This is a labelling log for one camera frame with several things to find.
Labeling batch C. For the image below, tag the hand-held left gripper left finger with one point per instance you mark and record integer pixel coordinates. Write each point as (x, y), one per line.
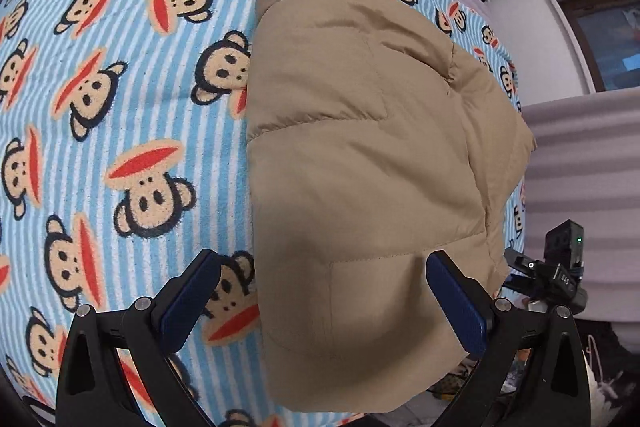
(190, 302)

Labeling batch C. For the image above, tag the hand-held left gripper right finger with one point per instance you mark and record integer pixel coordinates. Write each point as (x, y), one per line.
(457, 307)

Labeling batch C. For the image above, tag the beige puffer jacket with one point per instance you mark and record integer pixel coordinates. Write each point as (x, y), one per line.
(360, 157)

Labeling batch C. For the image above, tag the white bag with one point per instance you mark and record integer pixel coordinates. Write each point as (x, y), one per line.
(602, 382)

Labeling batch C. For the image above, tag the dark framed window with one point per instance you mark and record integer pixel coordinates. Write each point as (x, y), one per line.
(610, 47)

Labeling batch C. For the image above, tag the monkey print striped blanket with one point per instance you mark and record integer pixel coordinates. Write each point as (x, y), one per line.
(125, 57)

